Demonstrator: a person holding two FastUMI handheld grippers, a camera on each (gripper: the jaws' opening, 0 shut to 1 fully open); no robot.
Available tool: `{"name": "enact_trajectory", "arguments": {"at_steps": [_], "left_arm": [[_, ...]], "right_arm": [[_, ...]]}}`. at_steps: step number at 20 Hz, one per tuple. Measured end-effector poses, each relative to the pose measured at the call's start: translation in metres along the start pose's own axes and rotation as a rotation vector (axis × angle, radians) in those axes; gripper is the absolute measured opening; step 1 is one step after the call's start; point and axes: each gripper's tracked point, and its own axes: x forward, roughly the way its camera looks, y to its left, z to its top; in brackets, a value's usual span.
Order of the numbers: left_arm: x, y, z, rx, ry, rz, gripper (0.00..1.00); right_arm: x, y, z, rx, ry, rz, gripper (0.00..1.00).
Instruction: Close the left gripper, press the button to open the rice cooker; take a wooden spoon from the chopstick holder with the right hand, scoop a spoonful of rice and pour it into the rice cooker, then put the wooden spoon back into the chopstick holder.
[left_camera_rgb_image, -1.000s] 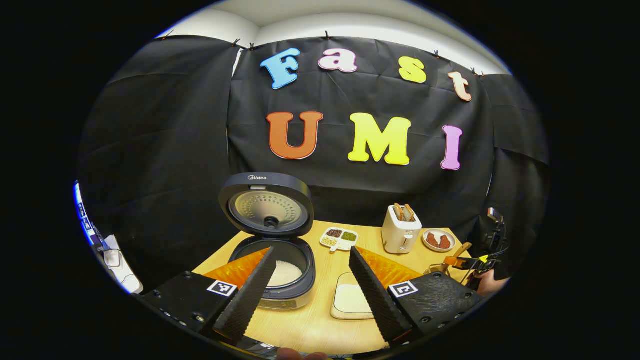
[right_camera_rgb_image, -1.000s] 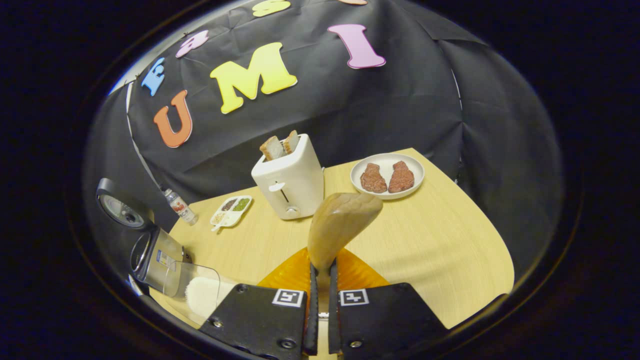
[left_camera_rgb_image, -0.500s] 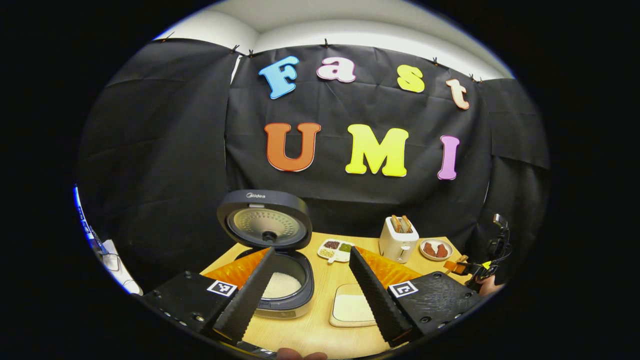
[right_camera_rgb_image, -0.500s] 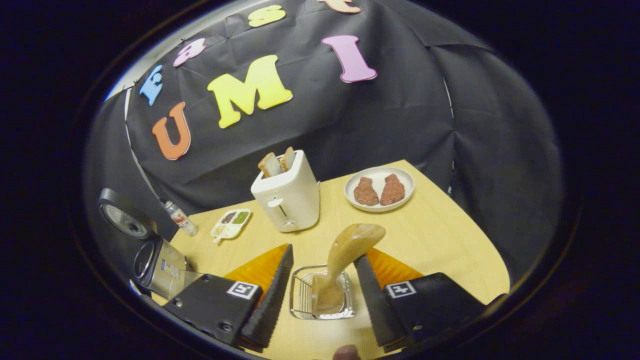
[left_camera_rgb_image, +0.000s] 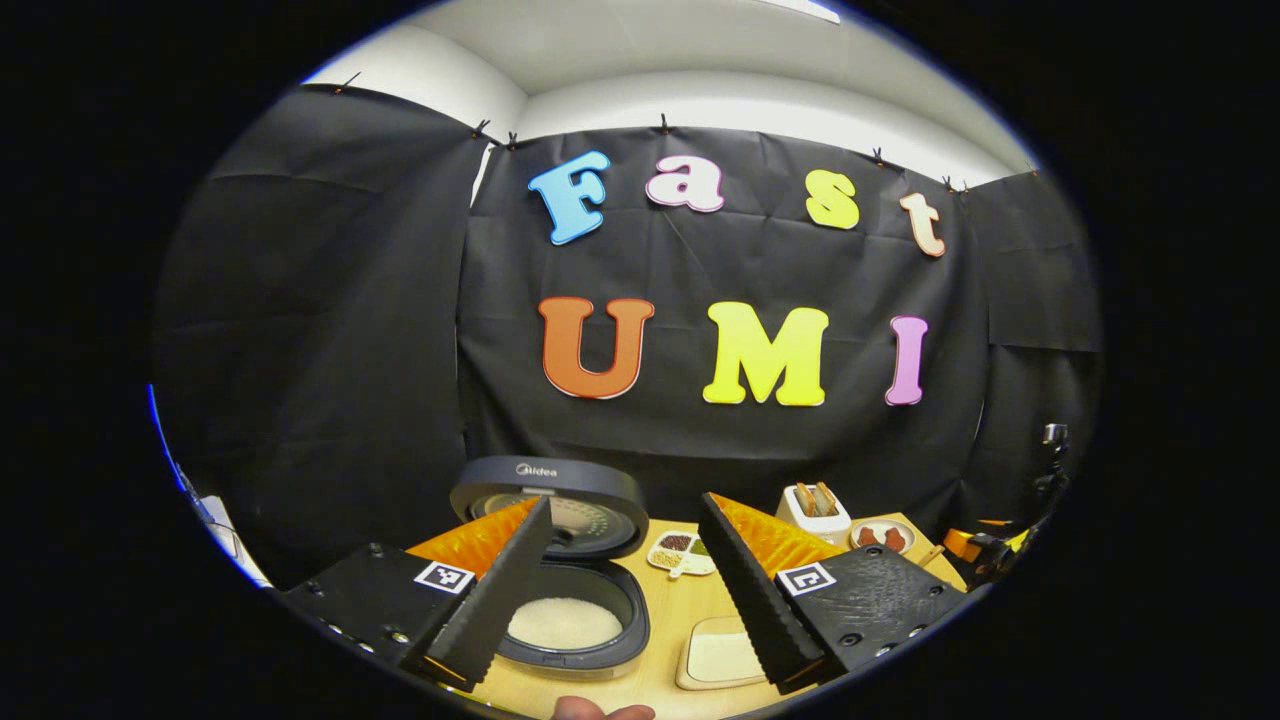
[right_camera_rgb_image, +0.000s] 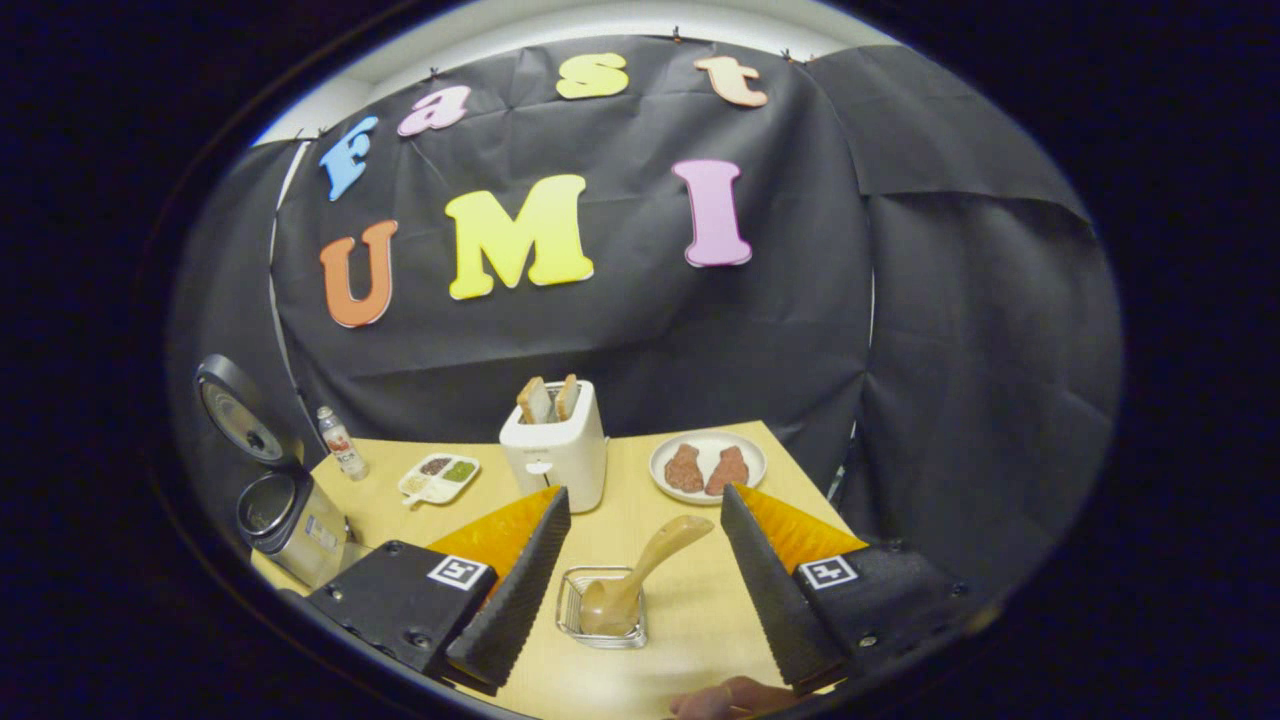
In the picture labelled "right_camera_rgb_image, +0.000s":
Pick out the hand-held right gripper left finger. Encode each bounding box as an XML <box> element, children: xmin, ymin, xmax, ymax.
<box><xmin>305</xmin><ymin>486</ymin><xmax>572</xmax><ymax>696</ymax></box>

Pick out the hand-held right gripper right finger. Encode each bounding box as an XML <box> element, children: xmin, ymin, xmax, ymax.
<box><xmin>720</xmin><ymin>484</ymin><xmax>1001</xmax><ymax>698</ymax></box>

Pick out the metal wire chopstick holder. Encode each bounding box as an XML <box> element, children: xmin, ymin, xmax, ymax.
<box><xmin>556</xmin><ymin>565</ymin><xmax>649</xmax><ymax>650</ymax></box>

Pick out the wooden spoon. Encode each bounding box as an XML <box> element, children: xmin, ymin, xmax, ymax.
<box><xmin>579</xmin><ymin>514</ymin><xmax>716</xmax><ymax>637</ymax></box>

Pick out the dark grey rice cooker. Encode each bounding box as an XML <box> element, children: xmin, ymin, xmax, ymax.
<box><xmin>193</xmin><ymin>353</ymin><xmax>361</xmax><ymax>591</ymax></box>

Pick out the white divided dish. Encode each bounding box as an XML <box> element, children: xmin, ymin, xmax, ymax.
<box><xmin>398</xmin><ymin>453</ymin><xmax>482</xmax><ymax>508</ymax></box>

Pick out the white toaster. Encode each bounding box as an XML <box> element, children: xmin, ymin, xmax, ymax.
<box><xmin>499</xmin><ymin>380</ymin><xmax>610</xmax><ymax>514</ymax></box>

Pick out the reddish meat piece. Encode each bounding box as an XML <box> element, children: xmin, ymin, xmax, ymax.
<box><xmin>664</xmin><ymin>443</ymin><xmax>705</xmax><ymax>494</ymax></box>
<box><xmin>705</xmin><ymin>446</ymin><xmax>751</xmax><ymax>497</ymax></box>

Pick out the white round plate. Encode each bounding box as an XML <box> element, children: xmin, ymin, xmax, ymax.
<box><xmin>649</xmin><ymin>430</ymin><xmax>768</xmax><ymax>506</ymax></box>

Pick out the clear plastic bottle red label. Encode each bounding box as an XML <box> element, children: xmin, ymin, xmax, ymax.
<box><xmin>316</xmin><ymin>405</ymin><xmax>371</xmax><ymax>483</ymax></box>

